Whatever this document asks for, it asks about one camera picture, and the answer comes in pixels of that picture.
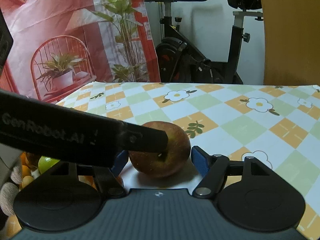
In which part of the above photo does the red-brown apple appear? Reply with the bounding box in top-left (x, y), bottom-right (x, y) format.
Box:
top-left (129, 121), bottom-right (191, 178)

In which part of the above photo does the wooden board panel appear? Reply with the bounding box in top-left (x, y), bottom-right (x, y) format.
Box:
top-left (261, 0), bottom-right (319, 86)

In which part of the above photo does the bright green round fruit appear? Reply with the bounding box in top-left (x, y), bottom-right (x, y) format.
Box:
top-left (38, 156), bottom-right (59, 174)

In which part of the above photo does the printed red backdrop cloth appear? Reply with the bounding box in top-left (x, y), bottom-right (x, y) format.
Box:
top-left (1, 0), bottom-right (160, 102)

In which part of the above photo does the small orange mandarin right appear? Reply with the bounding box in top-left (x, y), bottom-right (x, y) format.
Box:
top-left (116, 176), bottom-right (124, 187)

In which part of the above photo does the large yellow orange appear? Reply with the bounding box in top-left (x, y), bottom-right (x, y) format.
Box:
top-left (4, 216), bottom-right (22, 239)

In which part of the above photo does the black exercise bike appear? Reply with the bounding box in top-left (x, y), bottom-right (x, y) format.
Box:
top-left (144, 0), bottom-right (265, 85)

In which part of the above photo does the floral checkered tablecloth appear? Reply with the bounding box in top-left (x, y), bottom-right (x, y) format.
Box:
top-left (59, 82), bottom-right (319, 239)

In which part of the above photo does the gloved hand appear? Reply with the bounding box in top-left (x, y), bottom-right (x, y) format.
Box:
top-left (1, 158), bottom-right (22, 217)

